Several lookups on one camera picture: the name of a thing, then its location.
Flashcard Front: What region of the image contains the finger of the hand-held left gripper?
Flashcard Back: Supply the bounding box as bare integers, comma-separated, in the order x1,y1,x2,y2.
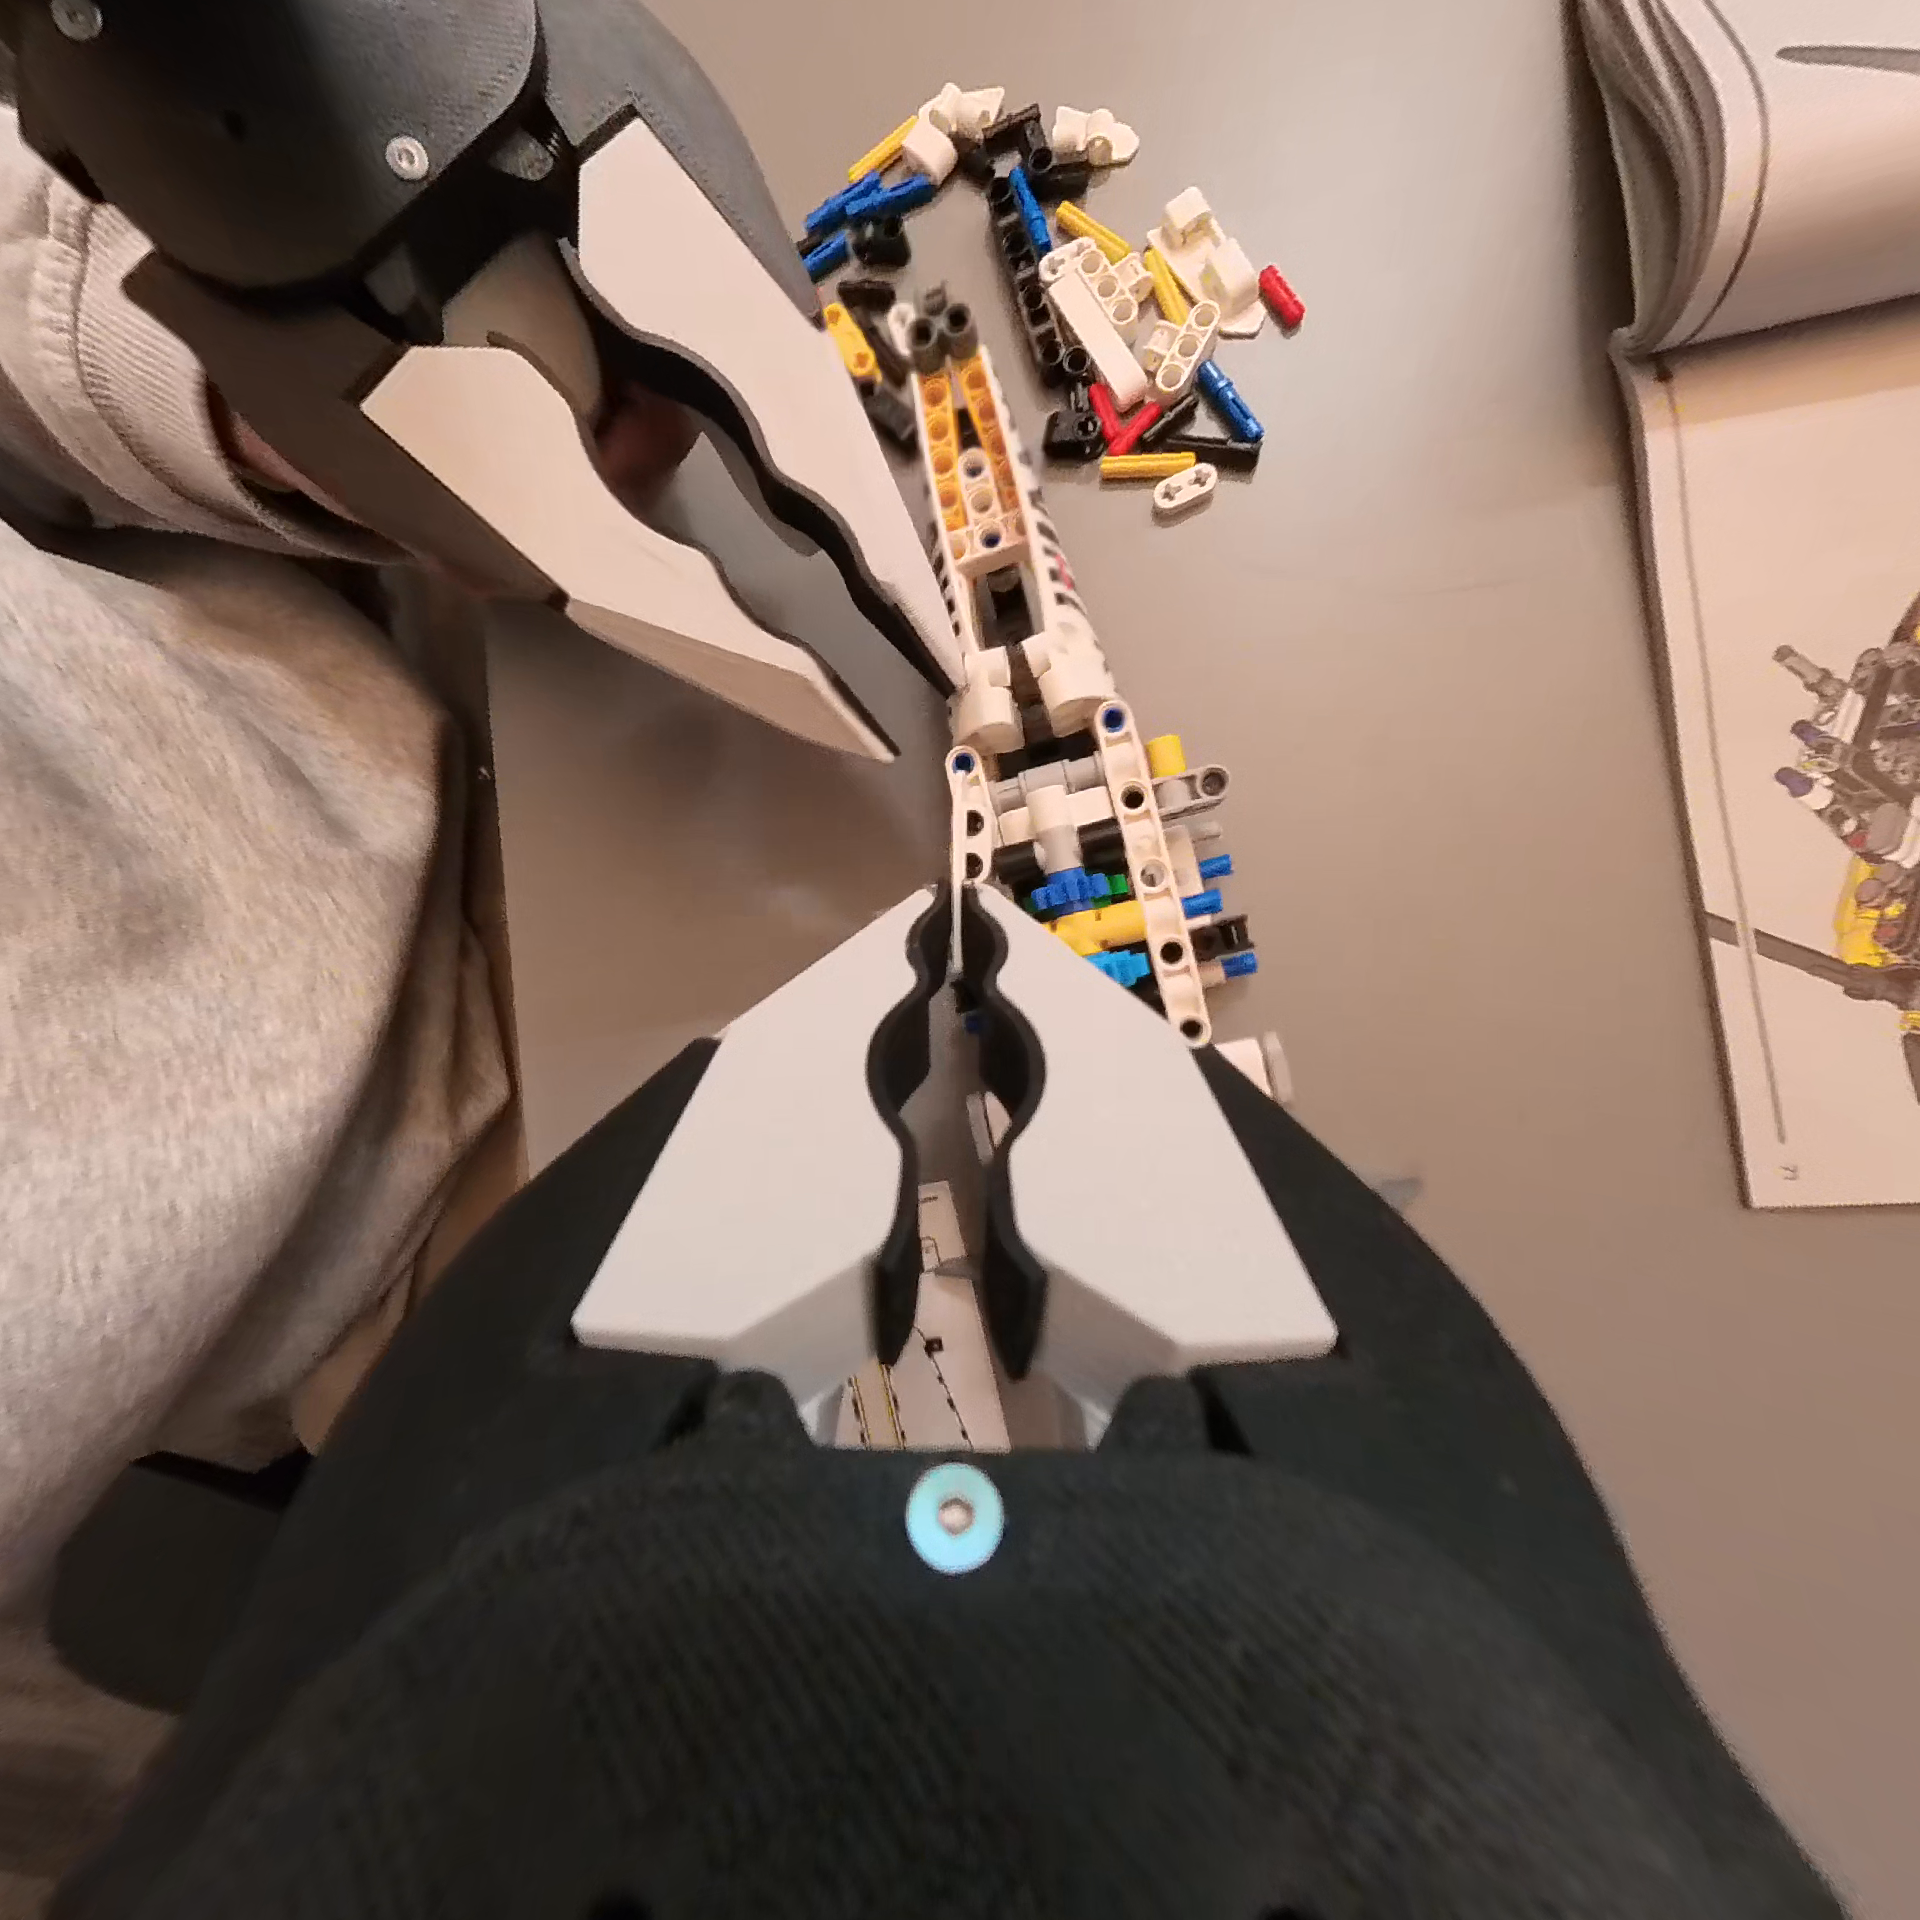
359,247,903,762
557,113,966,704

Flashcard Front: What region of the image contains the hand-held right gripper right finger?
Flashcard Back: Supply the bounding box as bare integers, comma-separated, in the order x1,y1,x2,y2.
957,885,1338,1448

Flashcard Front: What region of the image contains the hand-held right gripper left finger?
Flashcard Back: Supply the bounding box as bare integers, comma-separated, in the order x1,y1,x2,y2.
573,885,963,1448

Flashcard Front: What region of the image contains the white and yellow lego model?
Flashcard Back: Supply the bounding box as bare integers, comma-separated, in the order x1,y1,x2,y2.
885,281,1296,1453

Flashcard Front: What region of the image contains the person's left forearm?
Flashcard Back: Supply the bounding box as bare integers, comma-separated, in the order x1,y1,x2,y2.
0,111,406,569

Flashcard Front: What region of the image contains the pile of loose lego pieces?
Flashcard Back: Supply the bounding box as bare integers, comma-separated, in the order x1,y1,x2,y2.
795,81,1309,520

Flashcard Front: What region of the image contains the person's grey sweatshirt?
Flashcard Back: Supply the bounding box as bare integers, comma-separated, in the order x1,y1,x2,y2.
0,508,528,1920

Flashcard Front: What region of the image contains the black chair armrest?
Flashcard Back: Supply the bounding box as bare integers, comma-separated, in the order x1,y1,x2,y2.
46,1442,319,1713

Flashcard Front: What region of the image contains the open instruction booklet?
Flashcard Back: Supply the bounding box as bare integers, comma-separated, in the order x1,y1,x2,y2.
1571,0,1920,1212

